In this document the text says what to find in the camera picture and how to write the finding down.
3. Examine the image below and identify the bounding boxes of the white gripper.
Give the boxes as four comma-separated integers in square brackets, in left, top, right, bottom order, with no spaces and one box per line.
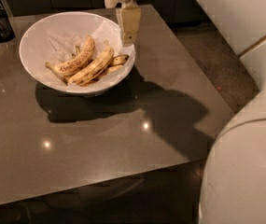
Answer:
[105,0,141,46]

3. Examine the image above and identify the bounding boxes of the long yellow banana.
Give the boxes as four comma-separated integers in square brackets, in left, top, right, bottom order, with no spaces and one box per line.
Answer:
[68,40,114,85]

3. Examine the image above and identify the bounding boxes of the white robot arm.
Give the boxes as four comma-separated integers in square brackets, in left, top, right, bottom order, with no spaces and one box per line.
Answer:
[196,0,266,224]

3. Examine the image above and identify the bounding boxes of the small brown-tipped banana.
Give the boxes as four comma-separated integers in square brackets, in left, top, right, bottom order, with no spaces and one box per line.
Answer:
[110,54,129,66]

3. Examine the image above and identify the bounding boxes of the spotted banana on left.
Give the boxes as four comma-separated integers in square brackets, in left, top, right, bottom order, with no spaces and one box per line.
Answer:
[45,35,95,77]

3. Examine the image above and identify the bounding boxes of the lower yellow banana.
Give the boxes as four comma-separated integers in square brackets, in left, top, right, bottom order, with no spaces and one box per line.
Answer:
[79,65,124,87]

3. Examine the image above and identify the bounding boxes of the white ceramic bowl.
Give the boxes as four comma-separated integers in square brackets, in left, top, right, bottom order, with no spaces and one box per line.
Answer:
[20,12,135,96]

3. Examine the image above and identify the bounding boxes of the white paper bowl liner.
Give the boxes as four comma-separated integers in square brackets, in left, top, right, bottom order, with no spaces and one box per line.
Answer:
[47,21,119,65]

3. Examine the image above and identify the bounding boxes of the dark cabinet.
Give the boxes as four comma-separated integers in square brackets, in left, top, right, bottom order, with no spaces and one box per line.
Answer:
[6,0,207,24]

